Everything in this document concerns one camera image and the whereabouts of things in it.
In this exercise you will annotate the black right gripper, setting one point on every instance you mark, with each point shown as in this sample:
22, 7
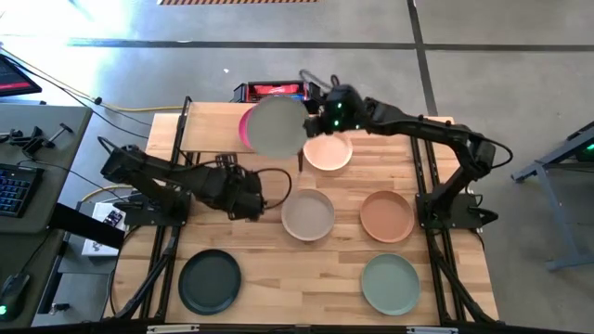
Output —
345, 109

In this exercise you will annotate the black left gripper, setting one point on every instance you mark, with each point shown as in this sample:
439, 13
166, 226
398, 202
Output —
243, 195

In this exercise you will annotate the peach plate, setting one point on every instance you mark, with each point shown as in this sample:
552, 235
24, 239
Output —
328, 152

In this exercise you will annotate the magenta plate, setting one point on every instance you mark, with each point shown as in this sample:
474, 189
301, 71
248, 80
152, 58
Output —
243, 130

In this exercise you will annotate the light grey plate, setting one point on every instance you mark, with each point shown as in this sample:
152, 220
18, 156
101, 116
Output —
276, 127

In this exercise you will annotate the beige plate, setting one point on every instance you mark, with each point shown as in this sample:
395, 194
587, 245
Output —
307, 215

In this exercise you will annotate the terracotta plate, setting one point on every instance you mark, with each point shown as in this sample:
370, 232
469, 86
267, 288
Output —
387, 218

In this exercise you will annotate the dark green plate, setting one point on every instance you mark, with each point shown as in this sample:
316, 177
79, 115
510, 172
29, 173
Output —
210, 280

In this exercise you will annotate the sage green plate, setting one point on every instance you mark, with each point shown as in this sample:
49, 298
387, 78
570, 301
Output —
391, 284

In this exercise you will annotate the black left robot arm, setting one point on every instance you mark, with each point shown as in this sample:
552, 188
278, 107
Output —
153, 169

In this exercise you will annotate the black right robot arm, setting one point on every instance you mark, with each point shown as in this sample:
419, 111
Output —
417, 127

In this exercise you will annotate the black red tool case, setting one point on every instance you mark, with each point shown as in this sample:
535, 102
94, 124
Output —
274, 88

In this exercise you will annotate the white box with circuit board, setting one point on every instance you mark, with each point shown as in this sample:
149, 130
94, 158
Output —
99, 248

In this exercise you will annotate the black flat bar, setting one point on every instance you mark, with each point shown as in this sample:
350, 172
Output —
83, 227

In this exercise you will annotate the black desk clamp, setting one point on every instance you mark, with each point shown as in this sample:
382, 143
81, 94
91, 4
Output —
11, 136
34, 144

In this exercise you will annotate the grey desk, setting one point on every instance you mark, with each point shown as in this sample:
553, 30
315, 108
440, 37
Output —
42, 236

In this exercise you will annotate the backlit keyboard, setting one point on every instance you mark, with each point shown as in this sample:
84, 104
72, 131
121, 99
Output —
16, 190

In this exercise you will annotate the small black connector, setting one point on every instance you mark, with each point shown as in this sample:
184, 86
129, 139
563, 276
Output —
58, 306

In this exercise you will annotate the computer monitor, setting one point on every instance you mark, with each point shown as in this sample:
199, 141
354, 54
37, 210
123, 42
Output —
14, 79

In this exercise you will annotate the black computer mouse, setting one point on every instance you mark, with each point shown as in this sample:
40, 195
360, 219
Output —
13, 294

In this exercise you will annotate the grey metal stand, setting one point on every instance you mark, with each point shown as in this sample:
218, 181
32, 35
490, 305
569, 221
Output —
571, 262

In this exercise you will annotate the wooden shelf black metal frame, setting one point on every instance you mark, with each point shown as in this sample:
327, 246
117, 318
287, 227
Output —
209, 125

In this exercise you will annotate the black aluminium table frame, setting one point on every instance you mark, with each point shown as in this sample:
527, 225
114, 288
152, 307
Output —
434, 260

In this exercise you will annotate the white bracket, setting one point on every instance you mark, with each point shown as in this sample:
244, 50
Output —
171, 329
431, 330

